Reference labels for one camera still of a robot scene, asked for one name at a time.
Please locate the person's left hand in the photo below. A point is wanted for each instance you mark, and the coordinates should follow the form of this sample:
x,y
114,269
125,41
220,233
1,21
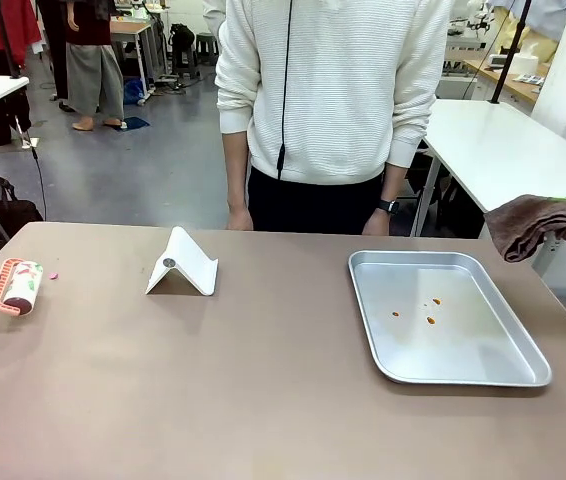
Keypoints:
x,y
377,225

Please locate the person's left forearm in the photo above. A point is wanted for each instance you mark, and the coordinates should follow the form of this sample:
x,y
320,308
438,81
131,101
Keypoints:
x,y
394,182

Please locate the large white table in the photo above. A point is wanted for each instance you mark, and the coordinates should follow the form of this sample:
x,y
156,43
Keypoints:
x,y
503,145

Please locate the person's right hand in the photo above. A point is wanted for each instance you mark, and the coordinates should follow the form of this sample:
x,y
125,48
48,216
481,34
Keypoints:
x,y
239,220

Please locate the wooden workbench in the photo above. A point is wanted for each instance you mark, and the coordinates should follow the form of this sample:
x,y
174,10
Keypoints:
x,y
508,80

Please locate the brown cloth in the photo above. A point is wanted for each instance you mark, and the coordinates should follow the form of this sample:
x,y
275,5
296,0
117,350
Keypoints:
x,y
533,225

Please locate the bystander in black clothes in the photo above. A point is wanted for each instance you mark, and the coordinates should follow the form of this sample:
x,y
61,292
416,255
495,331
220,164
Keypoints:
x,y
55,50

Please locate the black trousers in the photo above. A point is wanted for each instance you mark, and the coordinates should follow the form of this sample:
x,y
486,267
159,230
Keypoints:
x,y
313,205

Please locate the blue bag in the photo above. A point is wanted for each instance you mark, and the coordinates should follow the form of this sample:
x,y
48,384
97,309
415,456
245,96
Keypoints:
x,y
134,92

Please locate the black handbag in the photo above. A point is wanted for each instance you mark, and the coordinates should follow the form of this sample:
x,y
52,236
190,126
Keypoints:
x,y
10,212

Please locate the black stand pole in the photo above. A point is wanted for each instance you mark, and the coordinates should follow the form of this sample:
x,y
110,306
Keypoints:
x,y
510,50

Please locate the wooden desk with metal legs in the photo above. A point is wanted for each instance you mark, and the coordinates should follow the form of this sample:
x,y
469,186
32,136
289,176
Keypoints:
x,y
138,45

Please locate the silver metal tray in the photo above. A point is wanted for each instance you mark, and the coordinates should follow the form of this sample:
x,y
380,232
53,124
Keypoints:
x,y
438,340

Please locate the dark plastic stool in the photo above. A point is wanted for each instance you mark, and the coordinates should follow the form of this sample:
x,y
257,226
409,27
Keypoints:
x,y
208,47

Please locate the black wrist watch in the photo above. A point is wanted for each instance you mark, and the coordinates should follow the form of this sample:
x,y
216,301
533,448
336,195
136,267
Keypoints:
x,y
388,205

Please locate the white knit sweater torso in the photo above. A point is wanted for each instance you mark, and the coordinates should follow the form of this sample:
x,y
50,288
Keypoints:
x,y
333,90

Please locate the bystander in grey wide trousers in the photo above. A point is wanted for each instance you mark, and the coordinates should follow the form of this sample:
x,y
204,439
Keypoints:
x,y
93,75

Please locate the black thin tripod pole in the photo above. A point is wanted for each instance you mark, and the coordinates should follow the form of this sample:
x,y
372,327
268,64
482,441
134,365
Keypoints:
x,y
10,50

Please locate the pink patterned lint roller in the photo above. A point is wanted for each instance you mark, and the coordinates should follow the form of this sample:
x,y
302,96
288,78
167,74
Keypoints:
x,y
18,287

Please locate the white folded roller stand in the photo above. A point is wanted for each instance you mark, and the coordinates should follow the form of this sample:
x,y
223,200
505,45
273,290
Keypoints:
x,y
183,265

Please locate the blue floor mat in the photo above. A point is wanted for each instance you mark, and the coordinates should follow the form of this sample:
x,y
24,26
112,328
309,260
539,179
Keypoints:
x,y
133,122

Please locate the person's right forearm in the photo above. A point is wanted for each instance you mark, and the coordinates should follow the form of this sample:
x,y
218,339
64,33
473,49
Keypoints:
x,y
235,170

